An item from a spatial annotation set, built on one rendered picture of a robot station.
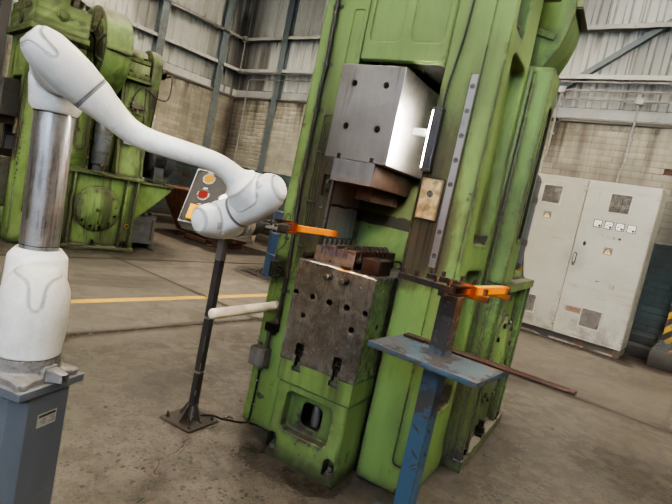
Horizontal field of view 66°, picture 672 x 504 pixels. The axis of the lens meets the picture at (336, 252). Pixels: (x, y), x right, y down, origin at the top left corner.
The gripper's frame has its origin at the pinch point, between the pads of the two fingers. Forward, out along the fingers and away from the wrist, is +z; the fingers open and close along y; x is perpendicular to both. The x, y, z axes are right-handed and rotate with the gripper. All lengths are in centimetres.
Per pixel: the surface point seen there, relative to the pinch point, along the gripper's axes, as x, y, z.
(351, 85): 61, -12, 45
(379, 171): 27, 7, 50
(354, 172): 25, -1, 44
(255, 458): -106, -15, 32
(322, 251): -11.0, -8.9, 43.7
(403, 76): 66, 11, 45
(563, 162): 120, -6, 642
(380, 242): -5, -5, 92
